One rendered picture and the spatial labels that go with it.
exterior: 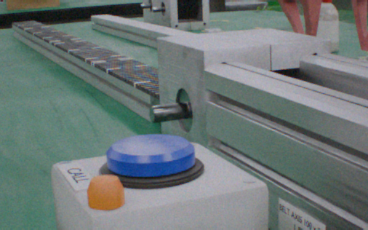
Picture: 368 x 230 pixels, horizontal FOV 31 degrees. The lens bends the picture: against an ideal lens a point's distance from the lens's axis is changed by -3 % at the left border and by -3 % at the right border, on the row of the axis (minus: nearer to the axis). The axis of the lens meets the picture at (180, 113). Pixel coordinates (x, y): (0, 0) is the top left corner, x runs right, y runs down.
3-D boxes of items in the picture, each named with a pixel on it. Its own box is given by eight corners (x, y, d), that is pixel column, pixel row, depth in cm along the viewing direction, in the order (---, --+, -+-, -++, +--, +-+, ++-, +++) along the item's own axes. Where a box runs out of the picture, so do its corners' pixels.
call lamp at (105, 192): (84, 200, 27) (81, 172, 27) (118, 194, 28) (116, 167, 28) (93, 212, 26) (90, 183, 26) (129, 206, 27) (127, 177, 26)
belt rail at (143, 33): (92, 28, 159) (91, 16, 158) (108, 27, 160) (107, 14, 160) (318, 100, 72) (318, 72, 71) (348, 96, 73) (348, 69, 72)
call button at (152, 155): (98, 178, 32) (95, 137, 32) (177, 166, 33) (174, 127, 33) (124, 205, 28) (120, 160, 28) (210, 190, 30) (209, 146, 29)
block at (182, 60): (133, 161, 53) (126, 40, 51) (271, 139, 58) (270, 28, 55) (175, 196, 45) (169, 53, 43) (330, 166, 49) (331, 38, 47)
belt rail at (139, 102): (13, 36, 152) (12, 23, 151) (30, 34, 154) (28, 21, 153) (151, 123, 65) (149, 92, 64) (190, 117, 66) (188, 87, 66)
